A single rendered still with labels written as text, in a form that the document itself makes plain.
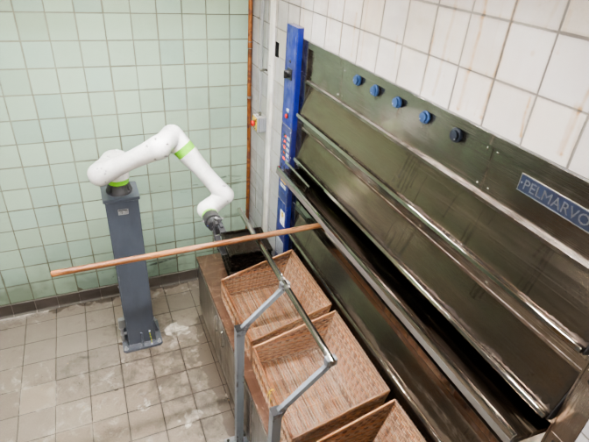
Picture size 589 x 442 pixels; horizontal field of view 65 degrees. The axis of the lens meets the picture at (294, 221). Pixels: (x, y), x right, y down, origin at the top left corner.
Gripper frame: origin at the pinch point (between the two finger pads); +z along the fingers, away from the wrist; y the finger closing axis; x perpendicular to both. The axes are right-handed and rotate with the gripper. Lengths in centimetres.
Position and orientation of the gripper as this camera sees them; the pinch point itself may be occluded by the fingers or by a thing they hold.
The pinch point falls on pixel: (223, 242)
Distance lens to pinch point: 240.4
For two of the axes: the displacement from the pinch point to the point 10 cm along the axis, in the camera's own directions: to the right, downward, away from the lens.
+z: 3.9, 5.1, -7.7
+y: -0.7, 8.5, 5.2
